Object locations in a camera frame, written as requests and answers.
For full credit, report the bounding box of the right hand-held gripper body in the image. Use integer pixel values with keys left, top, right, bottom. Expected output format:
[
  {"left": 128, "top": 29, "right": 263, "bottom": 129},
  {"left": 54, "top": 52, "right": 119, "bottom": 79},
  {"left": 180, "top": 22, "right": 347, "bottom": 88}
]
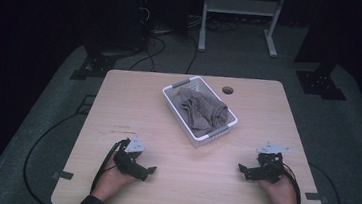
[{"left": 253, "top": 140, "right": 292, "bottom": 187}]

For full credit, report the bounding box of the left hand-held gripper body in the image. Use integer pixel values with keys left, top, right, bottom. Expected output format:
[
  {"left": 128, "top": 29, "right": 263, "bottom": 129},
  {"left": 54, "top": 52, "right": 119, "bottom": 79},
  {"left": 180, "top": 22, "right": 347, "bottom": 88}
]
[{"left": 111, "top": 131, "right": 149, "bottom": 180}]

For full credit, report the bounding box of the white plastic basket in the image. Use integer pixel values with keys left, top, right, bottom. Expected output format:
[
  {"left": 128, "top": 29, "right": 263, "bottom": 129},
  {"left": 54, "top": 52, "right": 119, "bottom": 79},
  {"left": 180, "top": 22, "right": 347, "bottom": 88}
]
[{"left": 157, "top": 72, "right": 243, "bottom": 151}]

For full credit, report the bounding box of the grey shirt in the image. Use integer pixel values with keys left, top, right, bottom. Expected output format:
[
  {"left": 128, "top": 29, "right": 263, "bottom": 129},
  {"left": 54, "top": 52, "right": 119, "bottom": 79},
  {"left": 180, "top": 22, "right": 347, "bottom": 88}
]
[{"left": 174, "top": 86, "right": 239, "bottom": 141}]

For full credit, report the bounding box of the person's left hand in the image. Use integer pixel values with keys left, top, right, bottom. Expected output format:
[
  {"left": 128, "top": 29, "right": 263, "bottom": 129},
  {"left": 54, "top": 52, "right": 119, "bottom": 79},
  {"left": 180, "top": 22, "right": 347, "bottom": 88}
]
[{"left": 90, "top": 163, "right": 138, "bottom": 204}]

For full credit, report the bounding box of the person's right hand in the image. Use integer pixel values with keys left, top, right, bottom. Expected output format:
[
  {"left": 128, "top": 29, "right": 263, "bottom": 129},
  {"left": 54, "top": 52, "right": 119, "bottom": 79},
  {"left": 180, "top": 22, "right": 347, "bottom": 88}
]
[{"left": 256, "top": 171, "right": 303, "bottom": 204}]

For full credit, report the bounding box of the grey tape strip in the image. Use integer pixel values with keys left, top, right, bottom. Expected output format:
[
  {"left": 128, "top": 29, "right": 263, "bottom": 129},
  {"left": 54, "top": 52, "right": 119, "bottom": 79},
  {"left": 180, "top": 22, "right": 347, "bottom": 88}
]
[
  {"left": 52, "top": 169, "right": 75, "bottom": 182},
  {"left": 304, "top": 191, "right": 331, "bottom": 204}
]

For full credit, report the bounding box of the black stand base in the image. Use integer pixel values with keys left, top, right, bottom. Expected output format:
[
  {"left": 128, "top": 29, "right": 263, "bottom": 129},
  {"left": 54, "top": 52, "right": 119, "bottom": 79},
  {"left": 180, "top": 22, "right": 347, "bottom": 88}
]
[
  {"left": 69, "top": 40, "right": 142, "bottom": 87},
  {"left": 292, "top": 57, "right": 351, "bottom": 102}
]

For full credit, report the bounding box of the left hand-held gripper black cable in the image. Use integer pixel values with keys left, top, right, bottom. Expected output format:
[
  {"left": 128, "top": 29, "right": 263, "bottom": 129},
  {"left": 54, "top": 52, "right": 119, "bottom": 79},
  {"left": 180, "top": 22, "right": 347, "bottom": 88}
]
[{"left": 89, "top": 135, "right": 131, "bottom": 198}]

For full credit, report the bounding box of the hand-held gripper black cable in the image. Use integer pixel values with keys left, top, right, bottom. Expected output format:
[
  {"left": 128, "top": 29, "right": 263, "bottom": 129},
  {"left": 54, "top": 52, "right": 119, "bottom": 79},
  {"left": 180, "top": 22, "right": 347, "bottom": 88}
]
[
  {"left": 274, "top": 161, "right": 307, "bottom": 204},
  {"left": 89, "top": 135, "right": 131, "bottom": 198}
]

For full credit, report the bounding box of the right hand-held gripper black cable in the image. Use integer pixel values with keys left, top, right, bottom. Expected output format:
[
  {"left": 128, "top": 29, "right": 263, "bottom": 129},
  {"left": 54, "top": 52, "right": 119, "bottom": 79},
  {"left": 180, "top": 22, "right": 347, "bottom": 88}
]
[{"left": 274, "top": 161, "right": 307, "bottom": 204}]

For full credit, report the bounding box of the black looped floor cable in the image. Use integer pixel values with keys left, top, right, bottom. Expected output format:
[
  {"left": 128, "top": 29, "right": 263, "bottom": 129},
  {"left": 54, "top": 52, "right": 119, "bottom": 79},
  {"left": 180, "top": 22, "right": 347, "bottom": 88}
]
[
  {"left": 304, "top": 161, "right": 346, "bottom": 204},
  {"left": 20, "top": 106, "right": 84, "bottom": 204}
]

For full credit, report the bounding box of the black floor cable tangle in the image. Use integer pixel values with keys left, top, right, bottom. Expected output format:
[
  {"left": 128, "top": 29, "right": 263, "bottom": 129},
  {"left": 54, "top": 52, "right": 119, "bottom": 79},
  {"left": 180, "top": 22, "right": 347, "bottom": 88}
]
[{"left": 128, "top": 33, "right": 168, "bottom": 74}]

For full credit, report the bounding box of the thin black floor cable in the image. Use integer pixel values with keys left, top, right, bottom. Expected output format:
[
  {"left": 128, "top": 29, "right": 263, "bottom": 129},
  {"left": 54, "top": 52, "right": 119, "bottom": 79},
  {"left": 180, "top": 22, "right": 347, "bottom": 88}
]
[{"left": 185, "top": 33, "right": 200, "bottom": 76}]

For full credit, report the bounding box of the bundle of background cables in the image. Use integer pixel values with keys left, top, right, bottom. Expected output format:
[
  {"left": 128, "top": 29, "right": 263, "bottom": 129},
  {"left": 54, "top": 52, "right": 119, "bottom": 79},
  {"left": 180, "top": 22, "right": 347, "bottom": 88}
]
[{"left": 187, "top": 13, "right": 241, "bottom": 35}]

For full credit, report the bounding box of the white metal stand frame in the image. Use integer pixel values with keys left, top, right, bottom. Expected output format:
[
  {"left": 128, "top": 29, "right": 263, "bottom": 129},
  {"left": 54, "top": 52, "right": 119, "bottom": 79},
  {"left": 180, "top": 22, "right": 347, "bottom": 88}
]
[{"left": 197, "top": 0, "right": 287, "bottom": 60}]

